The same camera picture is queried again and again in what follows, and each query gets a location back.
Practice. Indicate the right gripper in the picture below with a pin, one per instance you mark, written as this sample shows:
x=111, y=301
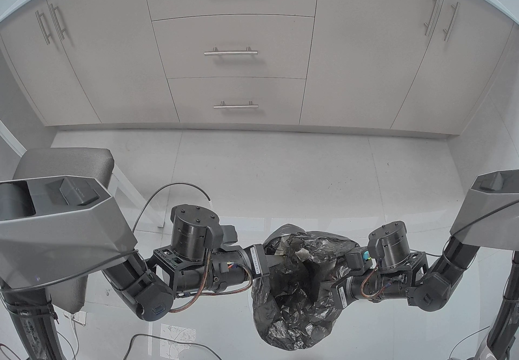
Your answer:
x=357, y=287

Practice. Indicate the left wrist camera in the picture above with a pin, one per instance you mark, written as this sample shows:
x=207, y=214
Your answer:
x=229, y=234

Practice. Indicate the grey chair with white frame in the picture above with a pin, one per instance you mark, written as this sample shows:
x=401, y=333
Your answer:
x=61, y=161

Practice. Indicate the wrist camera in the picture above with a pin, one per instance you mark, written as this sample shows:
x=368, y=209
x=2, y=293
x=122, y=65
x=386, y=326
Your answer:
x=229, y=234
x=357, y=261

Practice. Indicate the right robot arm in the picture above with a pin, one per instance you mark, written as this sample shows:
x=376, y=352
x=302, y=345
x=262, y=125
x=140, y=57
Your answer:
x=486, y=212

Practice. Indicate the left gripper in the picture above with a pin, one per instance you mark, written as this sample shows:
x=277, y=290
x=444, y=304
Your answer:
x=231, y=269

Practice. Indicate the beige cabinet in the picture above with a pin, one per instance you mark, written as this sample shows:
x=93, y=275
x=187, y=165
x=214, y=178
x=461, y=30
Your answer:
x=243, y=25

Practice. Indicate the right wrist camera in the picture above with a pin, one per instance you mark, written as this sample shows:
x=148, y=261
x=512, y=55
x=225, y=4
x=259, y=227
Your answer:
x=357, y=261

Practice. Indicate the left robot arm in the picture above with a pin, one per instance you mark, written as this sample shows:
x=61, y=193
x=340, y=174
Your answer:
x=61, y=228

